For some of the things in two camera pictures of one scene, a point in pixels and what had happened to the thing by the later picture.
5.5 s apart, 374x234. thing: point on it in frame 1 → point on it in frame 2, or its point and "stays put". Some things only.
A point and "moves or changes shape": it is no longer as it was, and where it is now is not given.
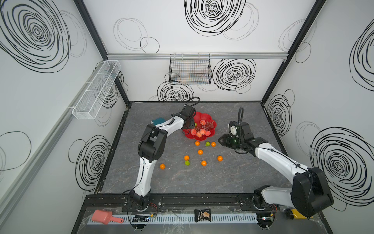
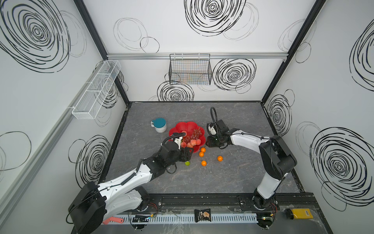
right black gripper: x=231 y=140 → x=213 y=140
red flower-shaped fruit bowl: x=199 y=116 moves or changes shape
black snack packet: x=204 y=214 stays put
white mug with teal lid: x=158 y=120 stays put
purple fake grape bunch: x=208 y=126 → x=196 y=133
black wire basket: x=192 y=69 stays put
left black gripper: x=189 y=123 → x=185 y=152
